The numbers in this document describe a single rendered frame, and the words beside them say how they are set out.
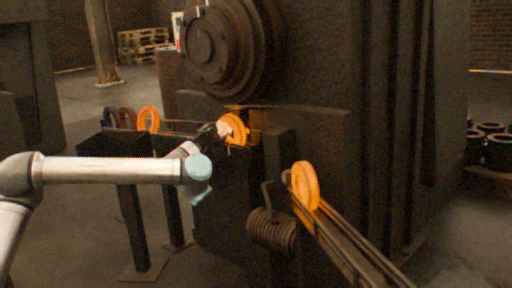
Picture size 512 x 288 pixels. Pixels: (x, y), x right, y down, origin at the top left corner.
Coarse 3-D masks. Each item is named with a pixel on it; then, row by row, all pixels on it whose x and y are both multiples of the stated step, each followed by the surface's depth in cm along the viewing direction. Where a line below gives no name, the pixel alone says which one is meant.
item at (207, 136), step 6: (204, 126) 160; (210, 126) 160; (216, 126) 158; (198, 132) 160; (204, 132) 156; (210, 132) 158; (216, 132) 160; (192, 138) 154; (198, 138) 154; (204, 138) 157; (210, 138) 157; (216, 138) 160; (198, 144) 154; (204, 144) 157; (210, 144) 158
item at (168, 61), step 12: (168, 48) 433; (156, 60) 438; (168, 60) 425; (180, 60) 424; (168, 72) 430; (180, 72) 428; (168, 84) 435; (180, 84) 432; (168, 96) 441; (168, 108) 447
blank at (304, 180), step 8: (296, 168) 123; (304, 168) 118; (312, 168) 118; (296, 176) 125; (304, 176) 117; (312, 176) 117; (296, 184) 126; (304, 184) 118; (312, 184) 116; (296, 192) 127; (304, 192) 119; (312, 192) 116; (304, 200) 121; (312, 200) 117; (312, 208) 119
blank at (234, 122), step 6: (228, 114) 168; (222, 120) 168; (228, 120) 166; (234, 120) 163; (240, 120) 165; (234, 126) 164; (240, 126) 163; (234, 132) 165; (240, 132) 163; (228, 138) 170; (234, 138) 166; (240, 138) 163; (240, 144) 165
